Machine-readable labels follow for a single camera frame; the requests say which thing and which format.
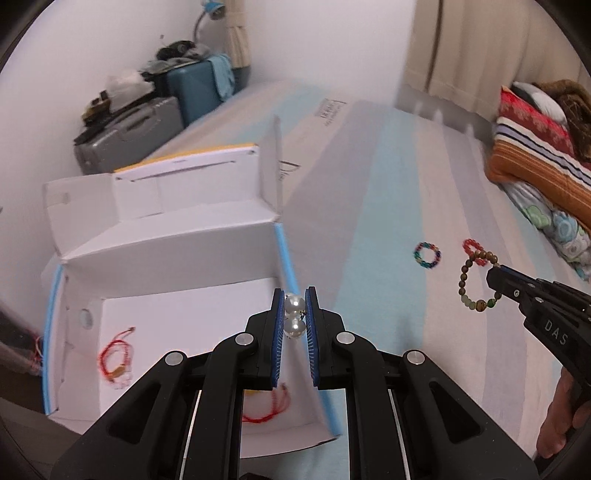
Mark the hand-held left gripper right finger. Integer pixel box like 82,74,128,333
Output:
305,286,541,480

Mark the teal cloth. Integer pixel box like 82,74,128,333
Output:
208,54,236,102

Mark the person's right hand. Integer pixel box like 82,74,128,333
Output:
536,368,591,459

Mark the white pearl strand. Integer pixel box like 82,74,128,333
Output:
284,294,306,338

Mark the olive brown beaded bracelet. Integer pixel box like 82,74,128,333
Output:
458,250,500,311

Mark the blue desk lamp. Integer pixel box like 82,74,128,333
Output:
194,0,227,42

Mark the grey white pillow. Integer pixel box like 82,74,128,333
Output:
512,82,568,125

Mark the narrow beige curtain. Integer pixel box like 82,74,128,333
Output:
225,0,252,70

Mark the red beaded bracelet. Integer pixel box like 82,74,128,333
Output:
463,239,490,266

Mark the red cord bracelet gold plate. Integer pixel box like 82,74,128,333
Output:
98,327,137,381

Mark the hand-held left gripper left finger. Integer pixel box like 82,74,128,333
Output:
50,288,285,480

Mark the wide beige curtain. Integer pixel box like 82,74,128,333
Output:
406,0,587,125

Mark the striped orange pillow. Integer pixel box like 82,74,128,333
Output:
489,85,591,213

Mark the white and blue cardboard box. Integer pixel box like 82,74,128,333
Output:
41,114,345,455

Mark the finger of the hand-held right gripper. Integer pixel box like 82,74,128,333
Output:
485,266,533,315
500,264,544,290

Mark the dark clutter on suitcase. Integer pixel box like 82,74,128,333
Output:
154,41,208,63

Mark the multicolour beaded bracelet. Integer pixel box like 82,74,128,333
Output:
414,243,441,269

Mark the grey suitcase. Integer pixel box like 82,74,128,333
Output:
74,96,185,175

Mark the red cord bracelet gold tube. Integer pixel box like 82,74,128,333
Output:
242,383,293,423

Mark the floral quilt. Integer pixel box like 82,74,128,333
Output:
503,180,591,282

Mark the teal suitcase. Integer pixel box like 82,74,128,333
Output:
167,59,232,127

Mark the brown blanket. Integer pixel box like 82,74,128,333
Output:
531,79,591,134

